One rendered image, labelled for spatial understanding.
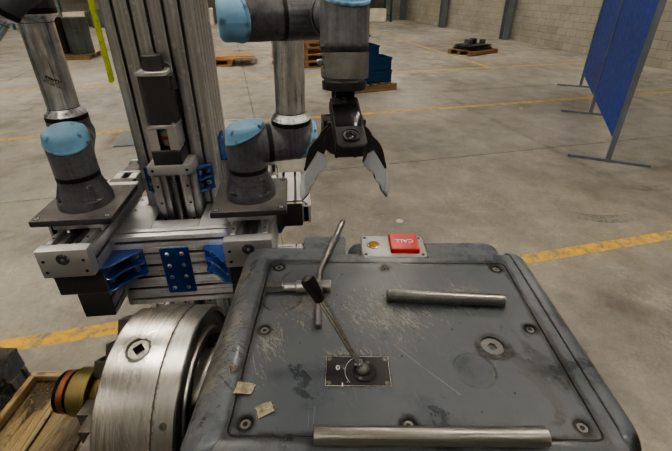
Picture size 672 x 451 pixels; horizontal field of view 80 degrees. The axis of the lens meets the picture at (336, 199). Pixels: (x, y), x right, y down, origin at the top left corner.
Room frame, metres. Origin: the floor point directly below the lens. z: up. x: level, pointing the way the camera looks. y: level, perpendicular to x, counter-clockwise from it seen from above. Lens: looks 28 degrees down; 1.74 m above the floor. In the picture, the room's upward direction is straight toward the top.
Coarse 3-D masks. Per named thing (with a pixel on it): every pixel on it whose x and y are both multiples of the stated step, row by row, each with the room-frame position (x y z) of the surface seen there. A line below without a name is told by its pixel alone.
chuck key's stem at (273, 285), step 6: (270, 282) 0.56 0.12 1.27; (276, 282) 0.56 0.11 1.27; (282, 282) 0.56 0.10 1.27; (300, 282) 0.55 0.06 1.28; (318, 282) 0.55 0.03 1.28; (324, 282) 0.55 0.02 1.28; (330, 282) 0.55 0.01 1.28; (270, 288) 0.55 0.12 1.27; (276, 288) 0.55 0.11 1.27; (282, 288) 0.55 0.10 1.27; (288, 288) 0.55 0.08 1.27; (294, 288) 0.55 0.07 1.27; (300, 288) 0.55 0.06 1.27; (324, 288) 0.55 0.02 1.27; (330, 288) 0.55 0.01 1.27
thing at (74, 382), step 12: (72, 372) 0.49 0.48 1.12; (84, 372) 0.49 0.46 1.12; (60, 384) 0.47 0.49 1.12; (72, 384) 0.47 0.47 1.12; (84, 384) 0.46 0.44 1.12; (96, 384) 0.47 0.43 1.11; (60, 396) 0.45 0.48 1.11; (72, 396) 0.45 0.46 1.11; (84, 396) 0.45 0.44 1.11; (60, 408) 0.44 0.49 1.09; (72, 408) 0.44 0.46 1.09
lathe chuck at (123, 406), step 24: (144, 312) 0.53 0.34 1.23; (168, 312) 0.53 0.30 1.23; (120, 336) 0.47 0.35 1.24; (144, 336) 0.47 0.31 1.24; (168, 336) 0.47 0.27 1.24; (120, 360) 0.43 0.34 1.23; (144, 360) 0.43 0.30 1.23; (120, 384) 0.40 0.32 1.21; (144, 384) 0.40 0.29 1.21; (96, 408) 0.37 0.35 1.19; (120, 408) 0.37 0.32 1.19; (144, 408) 0.37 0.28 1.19; (96, 432) 0.35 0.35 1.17; (120, 432) 0.35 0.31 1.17; (144, 432) 0.35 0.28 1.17
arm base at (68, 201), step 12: (60, 180) 1.01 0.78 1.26; (72, 180) 1.01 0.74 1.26; (84, 180) 1.03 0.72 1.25; (96, 180) 1.05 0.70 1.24; (60, 192) 1.01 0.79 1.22; (72, 192) 1.01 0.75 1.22; (84, 192) 1.01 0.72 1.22; (96, 192) 1.03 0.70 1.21; (108, 192) 1.07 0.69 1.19; (60, 204) 1.00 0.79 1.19; (72, 204) 0.99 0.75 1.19; (84, 204) 1.00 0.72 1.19; (96, 204) 1.02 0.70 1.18
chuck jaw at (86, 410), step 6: (90, 402) 0.44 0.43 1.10; (84, 408) 0.43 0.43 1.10; (90, 408) 0.43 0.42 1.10; (78, 414) 0.42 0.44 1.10; (84, 414) 0.42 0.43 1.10; (90, 414) 0.42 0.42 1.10; (84, 420) 0.42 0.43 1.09; (90, 420) 0.41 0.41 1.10; (84, 426) 0.40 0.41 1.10; (78, 432) 0.39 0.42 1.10; (84, 432) 0.39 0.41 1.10; (84, 438) 0.39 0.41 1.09; (84, 444) 0.37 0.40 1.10; (84, 450) 0.36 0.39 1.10
